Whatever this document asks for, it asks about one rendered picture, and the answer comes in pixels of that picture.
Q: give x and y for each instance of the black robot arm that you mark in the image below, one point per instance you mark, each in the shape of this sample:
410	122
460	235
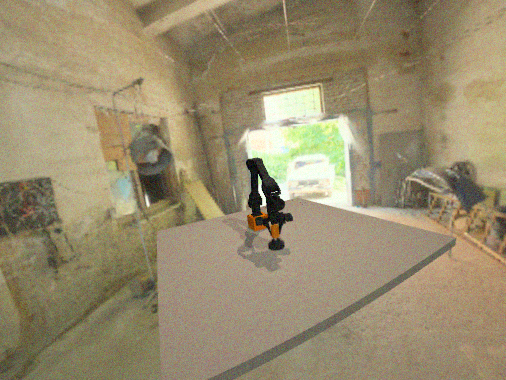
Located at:
269	185

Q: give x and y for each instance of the orange cylinder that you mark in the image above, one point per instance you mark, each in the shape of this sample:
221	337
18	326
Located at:
275	231

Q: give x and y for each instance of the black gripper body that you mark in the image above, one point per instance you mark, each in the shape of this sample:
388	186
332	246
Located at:
260	221

